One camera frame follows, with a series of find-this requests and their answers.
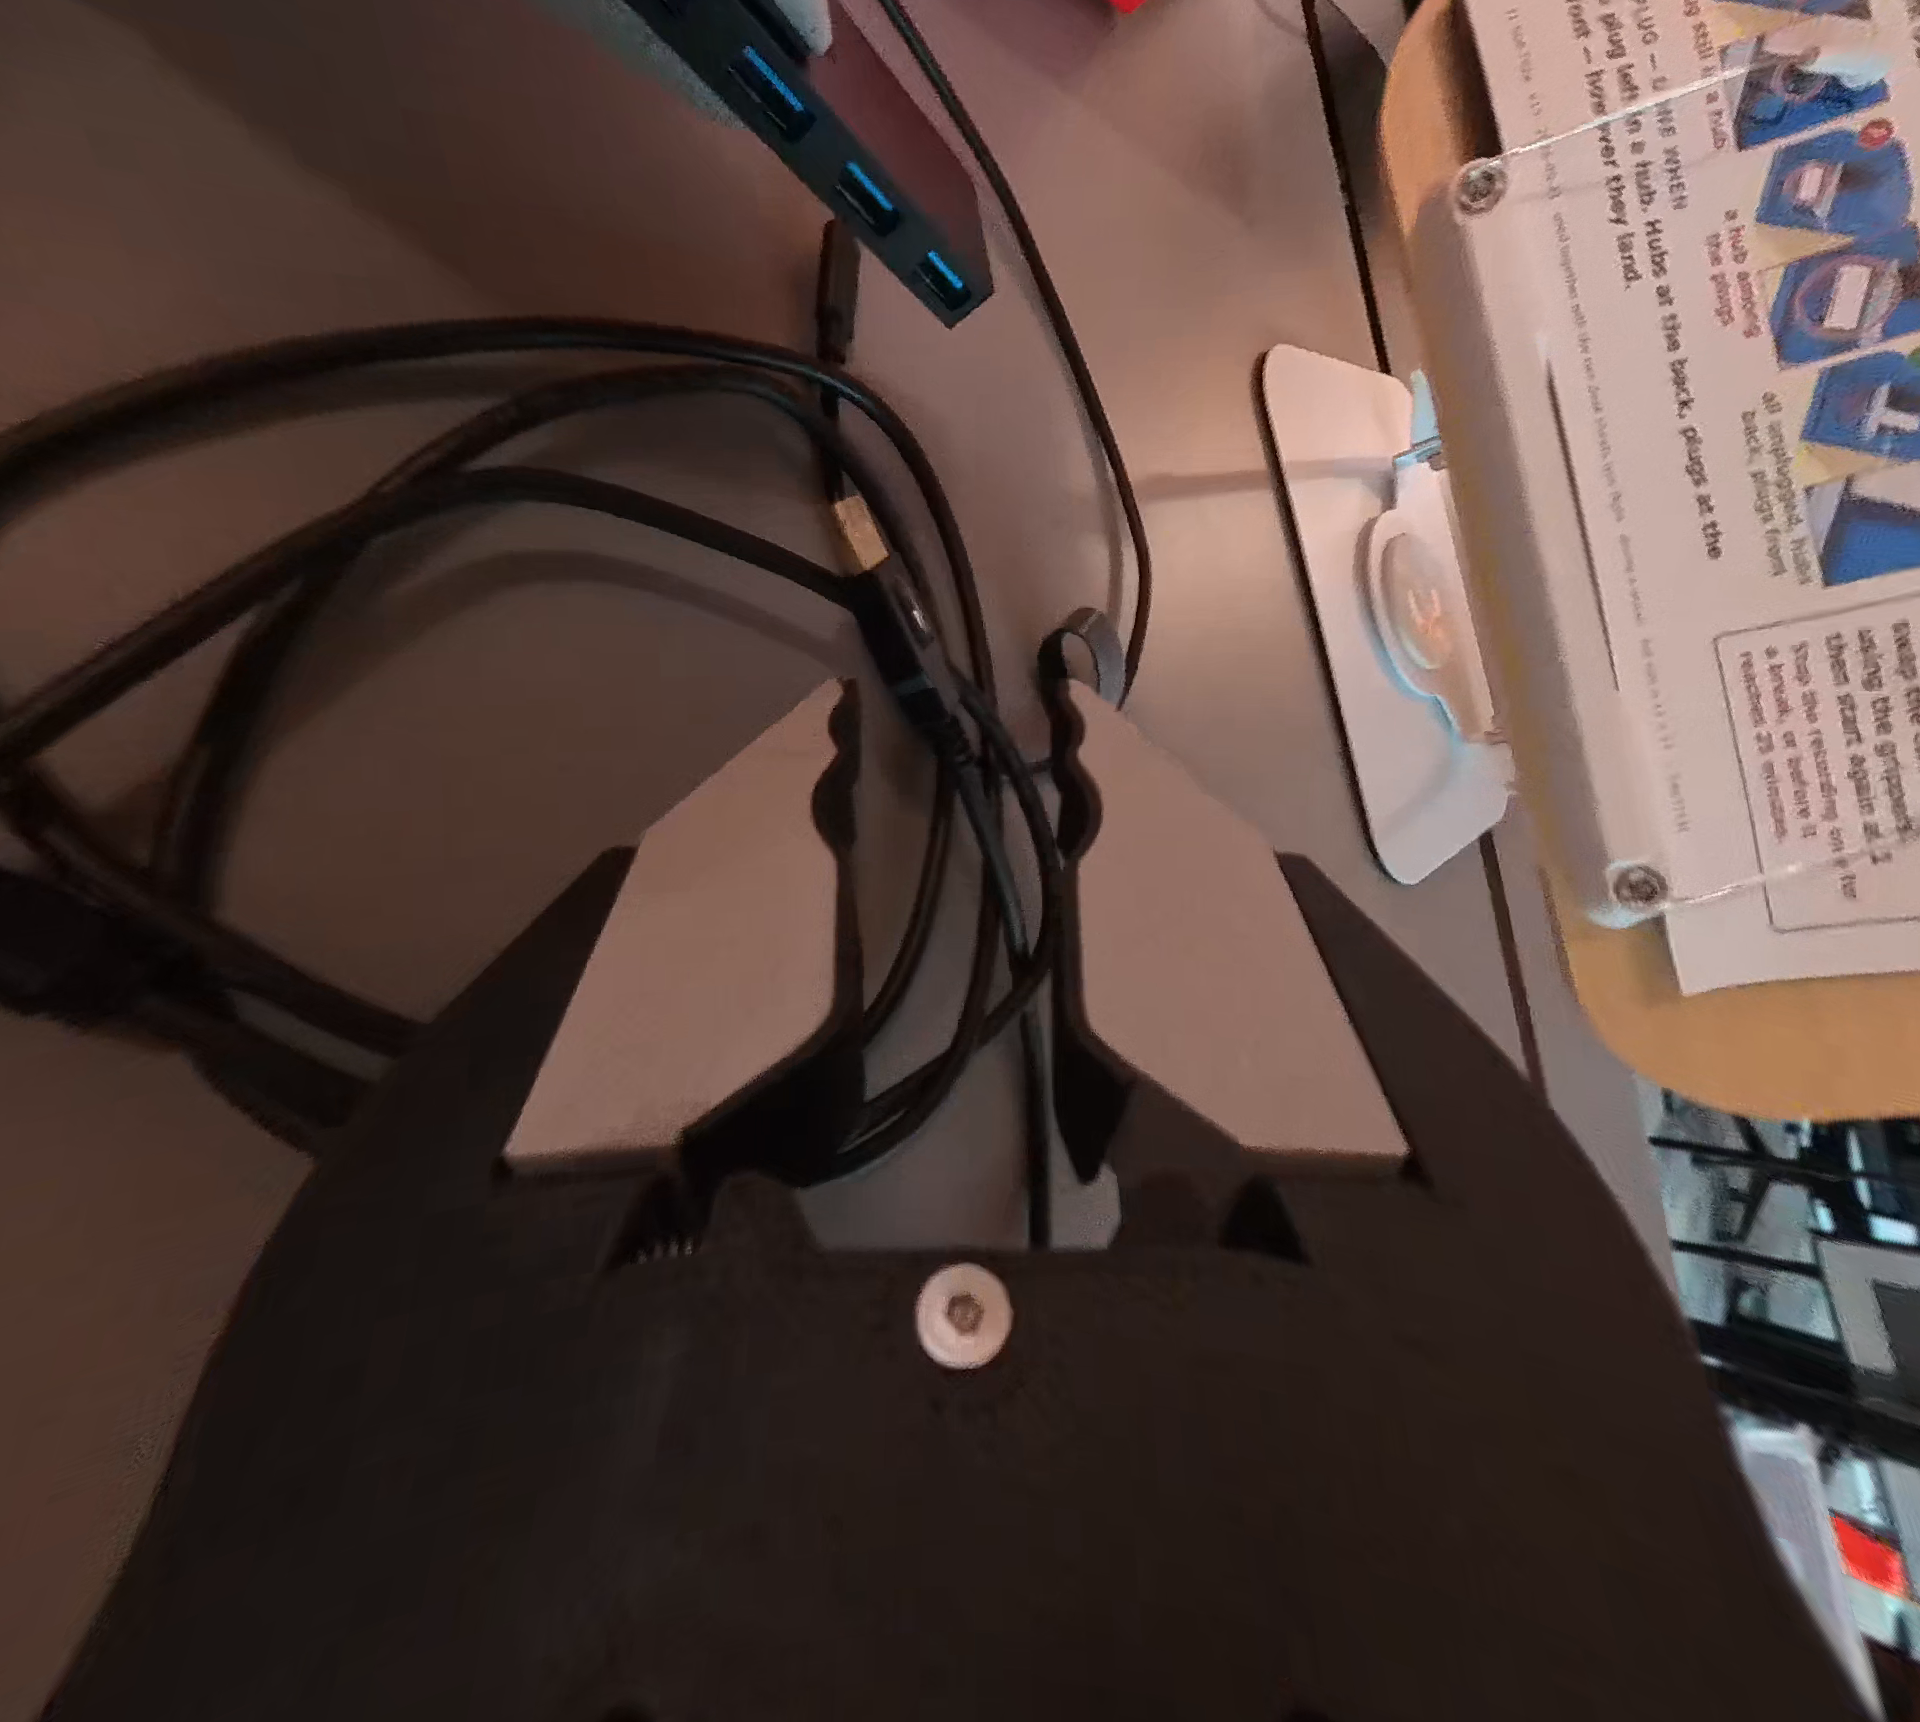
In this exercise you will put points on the clear acrylic sign holder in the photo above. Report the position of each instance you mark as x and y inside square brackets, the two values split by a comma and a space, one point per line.
[1514, 476]

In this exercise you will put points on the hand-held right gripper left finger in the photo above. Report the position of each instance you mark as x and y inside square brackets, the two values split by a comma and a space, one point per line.
[705, 972]

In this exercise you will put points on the white pad with round button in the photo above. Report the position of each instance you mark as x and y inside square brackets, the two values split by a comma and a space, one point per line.
[1320, 552]

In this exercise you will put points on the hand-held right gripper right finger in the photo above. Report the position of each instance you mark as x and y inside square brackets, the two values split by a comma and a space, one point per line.
[1215, 987]

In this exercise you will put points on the round wooden board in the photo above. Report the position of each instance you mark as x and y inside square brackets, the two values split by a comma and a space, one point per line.
[1771, 1047]

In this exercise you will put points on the printed instruction sheet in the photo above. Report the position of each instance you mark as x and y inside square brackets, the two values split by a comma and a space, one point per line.
[1651, 296]

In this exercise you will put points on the slim black usb hub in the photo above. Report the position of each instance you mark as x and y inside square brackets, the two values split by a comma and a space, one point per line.
[705, 26]

